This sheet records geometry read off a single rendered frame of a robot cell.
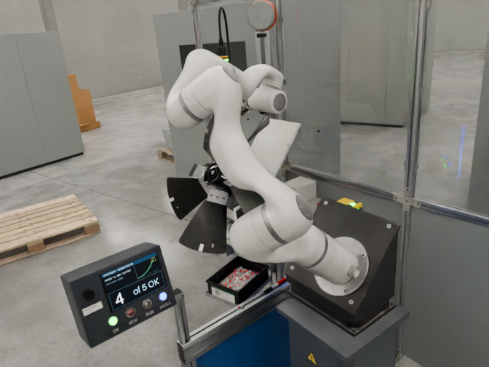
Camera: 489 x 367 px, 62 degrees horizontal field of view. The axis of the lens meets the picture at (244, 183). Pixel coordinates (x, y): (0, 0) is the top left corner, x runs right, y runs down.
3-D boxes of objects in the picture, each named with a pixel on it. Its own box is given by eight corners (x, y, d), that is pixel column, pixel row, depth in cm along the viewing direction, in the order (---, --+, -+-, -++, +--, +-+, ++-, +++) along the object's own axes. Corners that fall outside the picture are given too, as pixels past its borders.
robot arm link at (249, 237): (332, 258, 109) (280, 226, 94) (278, 282, 118) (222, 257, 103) (321, 221, 117) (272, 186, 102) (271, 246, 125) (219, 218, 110)
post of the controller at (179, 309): (185, 336, 137) (177, 287, 130) (191, 341, 135) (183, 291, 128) (178, 340, 136) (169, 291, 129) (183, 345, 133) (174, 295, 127)
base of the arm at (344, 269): (380, 250, 121) (351, 229, 110) (351, 308, 119) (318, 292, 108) (332, 229, 136) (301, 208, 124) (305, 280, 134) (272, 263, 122)
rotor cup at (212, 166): (223, 170, 199) (205, 159, 191) (245, 167, 189) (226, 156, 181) (217, 197, 195) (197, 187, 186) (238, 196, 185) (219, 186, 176)
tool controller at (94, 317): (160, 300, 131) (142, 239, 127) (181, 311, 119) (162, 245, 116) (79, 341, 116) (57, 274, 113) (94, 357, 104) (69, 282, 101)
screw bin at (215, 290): (238, 269, 183) (236, 255, 180) (270, 279, 173) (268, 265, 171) (207, 294, 166) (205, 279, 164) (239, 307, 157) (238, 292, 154)
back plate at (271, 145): (196, 226, 223) (194, 225, 222) (250, 116, 230) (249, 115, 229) (259, 261, 184) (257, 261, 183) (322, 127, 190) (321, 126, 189)
